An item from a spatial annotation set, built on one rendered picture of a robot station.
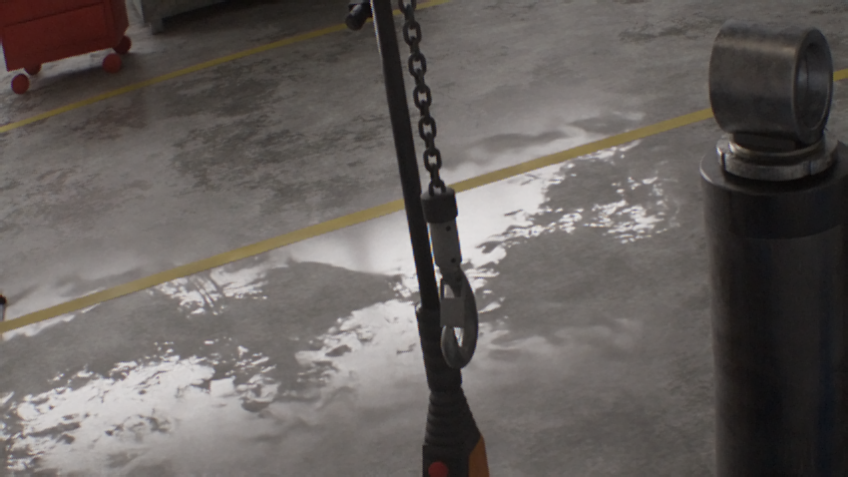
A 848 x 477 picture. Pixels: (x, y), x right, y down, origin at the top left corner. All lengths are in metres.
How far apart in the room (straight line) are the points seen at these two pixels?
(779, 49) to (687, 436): 2.38
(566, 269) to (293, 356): 0.96
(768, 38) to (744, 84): 0.07
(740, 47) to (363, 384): 2.90
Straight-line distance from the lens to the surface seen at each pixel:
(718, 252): 1.84
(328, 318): 4.94
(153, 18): 8.95
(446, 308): 1.67
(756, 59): 1.75
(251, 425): 4.41
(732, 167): 1.80
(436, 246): 1.64
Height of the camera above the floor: 2.17
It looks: 23 degrees down
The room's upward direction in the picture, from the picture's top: 9 degrees counter-clockwise
